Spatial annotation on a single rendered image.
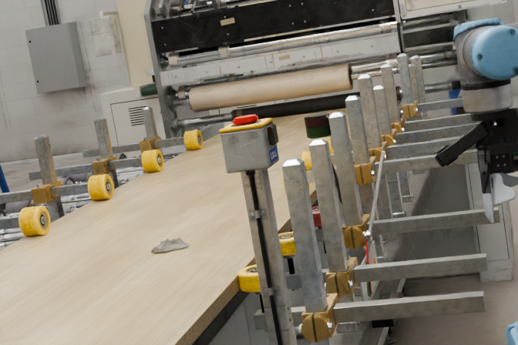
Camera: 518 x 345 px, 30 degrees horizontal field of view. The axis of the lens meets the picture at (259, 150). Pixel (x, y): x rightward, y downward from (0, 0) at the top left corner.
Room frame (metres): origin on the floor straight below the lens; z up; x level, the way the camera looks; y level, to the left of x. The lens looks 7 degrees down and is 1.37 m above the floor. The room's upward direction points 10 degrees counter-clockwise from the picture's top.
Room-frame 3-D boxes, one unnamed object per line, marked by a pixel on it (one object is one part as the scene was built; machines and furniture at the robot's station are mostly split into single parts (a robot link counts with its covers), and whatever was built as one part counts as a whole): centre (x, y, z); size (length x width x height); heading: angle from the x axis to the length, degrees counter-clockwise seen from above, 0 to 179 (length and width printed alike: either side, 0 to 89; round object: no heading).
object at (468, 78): (1.79, -0.44, 1.25); 0.10 x 0.09 x 0.12; 178
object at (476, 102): (1.79, -0.44, 1.16); 0.10 x 0.09 x 0.05; 161
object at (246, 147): (1.49, 0.01, 1.18); 0.07 x 0.07 x 0.08; 74
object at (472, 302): (1.76, -0.15, 0.80); 0.44 x 0.03 x 0.04; 74
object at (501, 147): (1.79, -0.44, 1.08); 0.09 x 0.08 x 0.12; 71
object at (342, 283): (2.01, -0.13, 0.81); 0.14 x 0.06 x 0.05; 164
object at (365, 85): (2.71, -0.33, 0.94); 0.04 x 0.04 x 0.48; 74
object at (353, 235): (2.25, -0.20, 0.85); 0.14 x 0.06 x 0.05; 164
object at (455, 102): (3.70, -0.66, 0.95); 0.50 x 0.04 x 0.04; 74
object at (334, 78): (4.64, -0.30, 1.05); 1.43 x 0.12 x 0.12; 74
